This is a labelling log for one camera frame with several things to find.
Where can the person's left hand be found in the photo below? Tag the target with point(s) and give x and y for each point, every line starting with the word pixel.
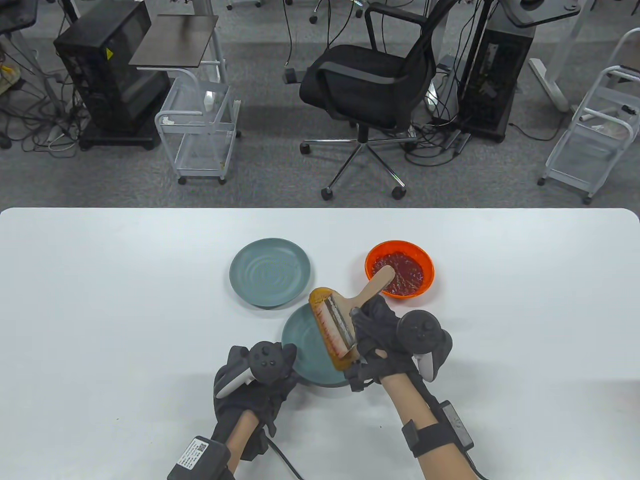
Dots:
pixel 265 395

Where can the person's right hand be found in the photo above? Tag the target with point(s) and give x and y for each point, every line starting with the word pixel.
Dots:
pixel 380 325

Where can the wooden brush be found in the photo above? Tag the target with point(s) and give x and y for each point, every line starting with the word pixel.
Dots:
pixel 372 290

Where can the teal round plate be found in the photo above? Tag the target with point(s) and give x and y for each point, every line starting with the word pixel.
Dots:
pixel 270 272
pixel 300 345

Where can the toasted bread slice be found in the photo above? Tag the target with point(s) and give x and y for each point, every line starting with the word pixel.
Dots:
pixel 318 295

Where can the person's right forearm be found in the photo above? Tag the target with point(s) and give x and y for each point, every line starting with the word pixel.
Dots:
pixel 420 405

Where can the person's left forearm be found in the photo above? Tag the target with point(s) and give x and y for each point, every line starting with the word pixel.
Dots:
pixel 242 437

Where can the black round controller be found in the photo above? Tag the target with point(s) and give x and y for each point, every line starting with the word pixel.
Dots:
pixel 267 360
pixel 420 330

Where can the orange plastic bowl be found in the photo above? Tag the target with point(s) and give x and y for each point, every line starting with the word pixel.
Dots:
pixel 400 246

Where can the black power strip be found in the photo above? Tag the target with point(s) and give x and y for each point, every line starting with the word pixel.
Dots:
pixel 456 141

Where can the black office chair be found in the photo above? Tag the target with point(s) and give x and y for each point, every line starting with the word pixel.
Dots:
pixel 365 85

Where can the black power adapter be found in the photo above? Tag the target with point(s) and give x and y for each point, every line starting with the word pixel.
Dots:
pixel 291 76

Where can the small white bottle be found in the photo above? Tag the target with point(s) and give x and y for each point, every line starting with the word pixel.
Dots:
pixel 208 101

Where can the white-legged grey desk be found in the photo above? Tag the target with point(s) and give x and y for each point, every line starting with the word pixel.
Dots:
pixel 547 82

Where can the dark brown side table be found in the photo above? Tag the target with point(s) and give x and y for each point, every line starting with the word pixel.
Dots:
pixel 172 42

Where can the black computer tower yellow sticker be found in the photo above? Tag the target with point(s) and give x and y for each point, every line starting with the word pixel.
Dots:
pixel 100 75

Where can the dark desk with grey leg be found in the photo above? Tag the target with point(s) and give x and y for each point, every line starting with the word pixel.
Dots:
pixel 15 12

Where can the black wrist camera white label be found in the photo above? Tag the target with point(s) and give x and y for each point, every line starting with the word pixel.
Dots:
pixel 200 460

